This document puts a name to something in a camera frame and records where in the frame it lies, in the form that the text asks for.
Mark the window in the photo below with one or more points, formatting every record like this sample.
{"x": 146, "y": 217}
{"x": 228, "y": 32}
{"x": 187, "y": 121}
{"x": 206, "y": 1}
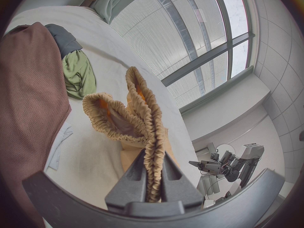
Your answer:
{"x": 166, "y": 44}

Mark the round white table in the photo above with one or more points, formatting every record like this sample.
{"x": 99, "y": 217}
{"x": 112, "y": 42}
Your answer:
{"x": 225, "y": 148}

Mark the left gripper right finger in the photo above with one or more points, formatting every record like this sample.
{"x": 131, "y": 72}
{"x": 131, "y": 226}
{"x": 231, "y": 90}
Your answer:
{"x": 180, "y": 189}

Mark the bed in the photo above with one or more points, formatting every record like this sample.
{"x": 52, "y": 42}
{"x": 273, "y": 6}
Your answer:
{"x": 106, "y": 56}

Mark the pale blue garment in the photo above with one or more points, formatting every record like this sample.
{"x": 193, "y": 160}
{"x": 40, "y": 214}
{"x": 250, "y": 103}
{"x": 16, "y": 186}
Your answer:
{"x": 59, "y": 146}

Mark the black garment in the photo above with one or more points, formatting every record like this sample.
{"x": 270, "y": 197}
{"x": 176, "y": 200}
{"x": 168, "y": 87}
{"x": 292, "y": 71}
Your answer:
{"x": 64, "y": 39}

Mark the tan shorts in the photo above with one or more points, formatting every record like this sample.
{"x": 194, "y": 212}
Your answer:
{"x": 152, "y": 127}

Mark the brown shorts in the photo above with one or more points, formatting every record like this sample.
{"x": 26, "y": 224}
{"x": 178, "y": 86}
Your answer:
{"x": 28, "y": 91}

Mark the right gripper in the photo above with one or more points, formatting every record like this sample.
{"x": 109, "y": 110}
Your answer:
{"x": 211, "y": 168}

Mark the green garment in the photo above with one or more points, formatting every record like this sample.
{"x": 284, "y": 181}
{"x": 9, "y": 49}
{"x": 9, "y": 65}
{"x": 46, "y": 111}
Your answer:
{"x": 80, "y": 79}

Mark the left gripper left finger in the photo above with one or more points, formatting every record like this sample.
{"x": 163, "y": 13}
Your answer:
{"x": 128, "y": 189}

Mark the blue-green curtain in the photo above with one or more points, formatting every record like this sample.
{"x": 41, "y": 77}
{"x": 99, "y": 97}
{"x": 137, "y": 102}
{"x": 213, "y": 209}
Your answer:
{"x": 106, "y": 8}

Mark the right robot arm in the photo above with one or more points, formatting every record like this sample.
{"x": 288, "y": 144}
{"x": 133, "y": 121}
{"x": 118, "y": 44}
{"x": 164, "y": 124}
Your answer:
{"x": 251, "y": 151}

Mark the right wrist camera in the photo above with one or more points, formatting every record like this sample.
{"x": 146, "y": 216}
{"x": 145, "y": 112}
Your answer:
{"x": 214, "y": 156}

